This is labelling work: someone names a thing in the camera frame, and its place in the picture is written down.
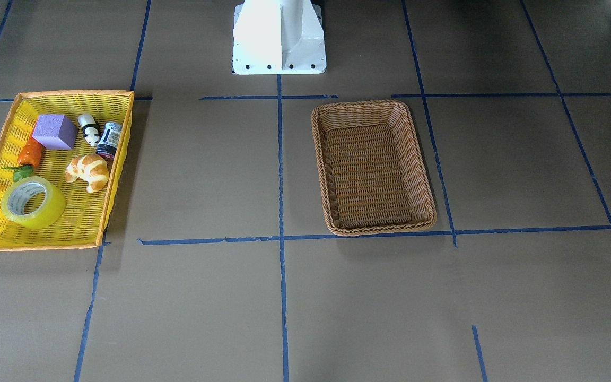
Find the yellow packing tape roll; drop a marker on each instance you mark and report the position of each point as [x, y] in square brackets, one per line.
[17, 196]

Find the brown wicker basket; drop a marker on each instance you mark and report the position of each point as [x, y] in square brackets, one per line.
[371, 170]

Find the yellow woven plastic basket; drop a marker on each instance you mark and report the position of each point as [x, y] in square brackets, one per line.
[86, 215]

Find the small dark can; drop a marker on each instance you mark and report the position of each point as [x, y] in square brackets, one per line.
[108, 143]

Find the toy croissant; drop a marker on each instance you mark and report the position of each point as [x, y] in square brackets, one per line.
[91, 168]

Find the panda figurine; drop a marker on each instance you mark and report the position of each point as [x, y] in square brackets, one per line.
[90, 129]

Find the purple foam cube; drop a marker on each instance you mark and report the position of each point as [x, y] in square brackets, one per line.
[55, 132]

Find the toy carrot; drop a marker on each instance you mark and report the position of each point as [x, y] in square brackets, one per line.
[28, 160]

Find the white pedestal column base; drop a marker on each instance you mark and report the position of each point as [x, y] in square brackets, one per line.
[278, 38]

